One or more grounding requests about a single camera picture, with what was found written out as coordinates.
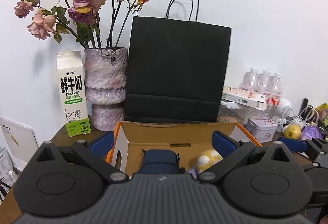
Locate red cardboard pumpkin box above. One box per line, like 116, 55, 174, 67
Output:
106, 121, 261, 176

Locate yellow white plush toy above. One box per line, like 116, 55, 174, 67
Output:
196, 149, 223, 174

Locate water bottle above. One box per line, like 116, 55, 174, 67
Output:
257, 70, 271, 94
267, 73, 282, 105
239, 68, 259, 92

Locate white round charger device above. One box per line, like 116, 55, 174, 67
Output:
275, 97, 292, 118

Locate navy blue zip pouch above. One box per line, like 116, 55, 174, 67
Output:
137, 149, 186, 175

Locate white flat carton box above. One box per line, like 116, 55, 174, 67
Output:
222, 86, 267, 110

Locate water bottle right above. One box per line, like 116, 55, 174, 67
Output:
267, 73, 282, 105

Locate purple textured vase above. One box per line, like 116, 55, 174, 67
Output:
84, 48, 128, 131

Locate water bottle left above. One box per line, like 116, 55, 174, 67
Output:
239, 68, 259, 92

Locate dried pink rose bouquet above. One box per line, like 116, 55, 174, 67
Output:
14, 0, 149, 51

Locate small decorated tin box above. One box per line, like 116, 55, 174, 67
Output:
245, 117, 278, 143

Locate purple tissue pack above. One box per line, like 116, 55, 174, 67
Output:
300, 126, 322, 140

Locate clear plastic food container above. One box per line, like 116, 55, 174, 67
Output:
217, 100, 250, 125

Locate white booklet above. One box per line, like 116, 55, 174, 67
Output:
1, 117, 38, 163

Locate white green milk carton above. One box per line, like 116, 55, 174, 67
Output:
56, 51, 91, 137

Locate white cables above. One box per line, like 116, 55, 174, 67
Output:
271, 106, 320, 133

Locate water bottle middle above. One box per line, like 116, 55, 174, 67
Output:
257, 70, 271, 94

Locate green yellow apple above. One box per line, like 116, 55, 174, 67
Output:
284, 124, 302, 140

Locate black paper shopping bag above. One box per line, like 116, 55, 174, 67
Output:
123, 0, 233, 124

